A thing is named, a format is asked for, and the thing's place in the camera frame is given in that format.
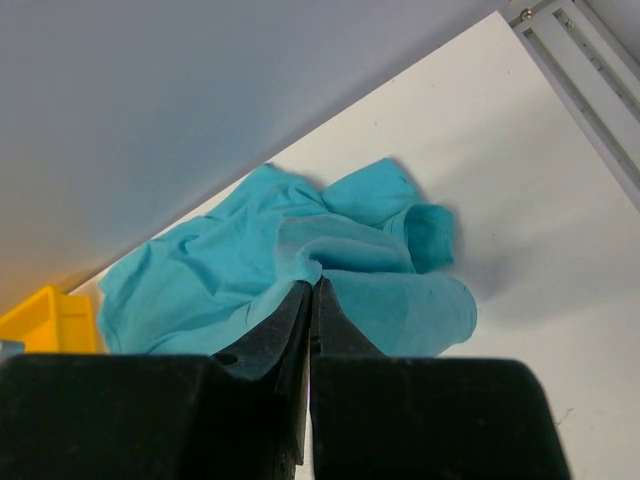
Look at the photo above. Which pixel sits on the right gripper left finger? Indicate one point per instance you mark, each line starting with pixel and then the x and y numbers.
pixel 236 414

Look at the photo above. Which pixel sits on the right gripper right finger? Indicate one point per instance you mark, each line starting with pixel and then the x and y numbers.
pixel 380 417

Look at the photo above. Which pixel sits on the teal t shirt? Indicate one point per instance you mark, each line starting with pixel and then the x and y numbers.
pixel 205 283

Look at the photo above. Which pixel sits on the yellow plastic tray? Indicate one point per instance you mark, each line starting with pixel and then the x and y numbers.
pixel 53 322

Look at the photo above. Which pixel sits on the right side aluminium rail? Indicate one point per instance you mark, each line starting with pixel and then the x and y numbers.
pixel 592 74

